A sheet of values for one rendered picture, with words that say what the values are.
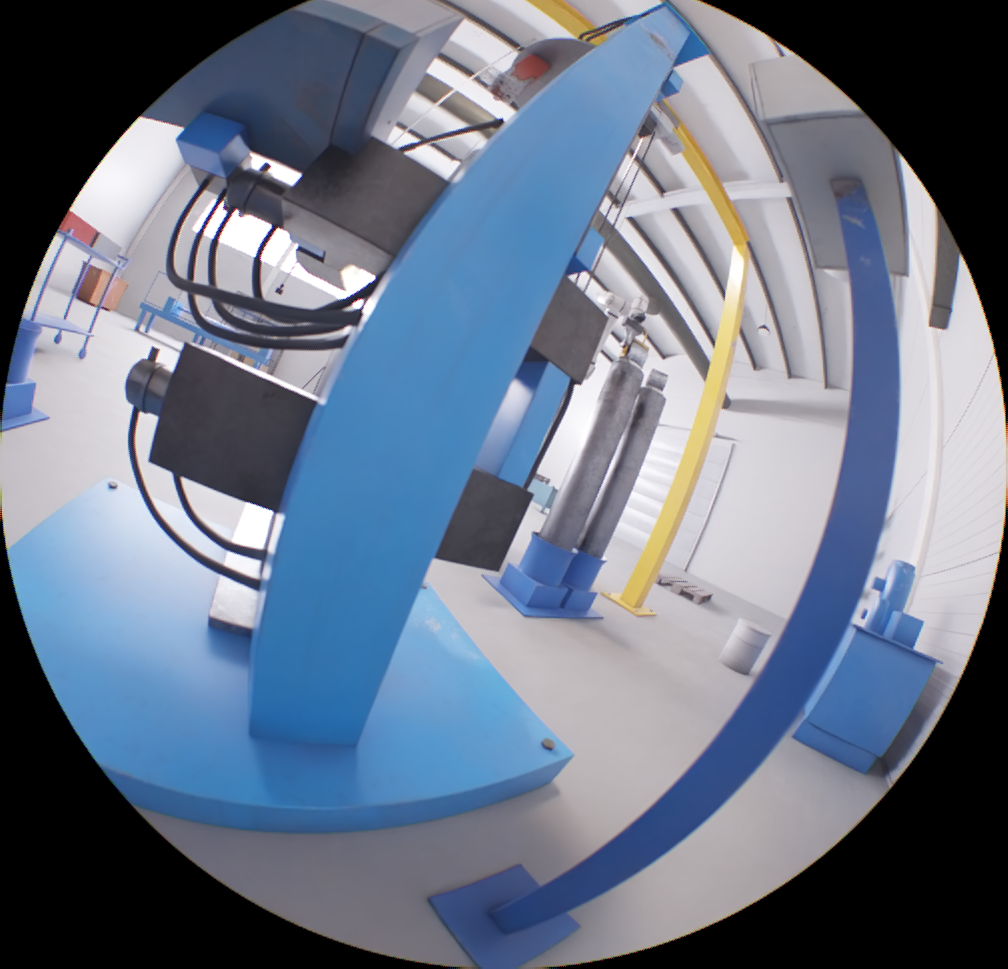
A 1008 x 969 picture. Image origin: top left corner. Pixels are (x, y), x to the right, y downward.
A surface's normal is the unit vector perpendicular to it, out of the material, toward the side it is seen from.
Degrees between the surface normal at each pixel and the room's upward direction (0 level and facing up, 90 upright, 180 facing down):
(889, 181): 180
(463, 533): 90
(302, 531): 90
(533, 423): 90
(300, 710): 90
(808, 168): 180
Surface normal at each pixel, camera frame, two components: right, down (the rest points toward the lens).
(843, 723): -0.74, -0.34
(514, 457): 0.53, 0.23
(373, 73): -0.41, 0.91
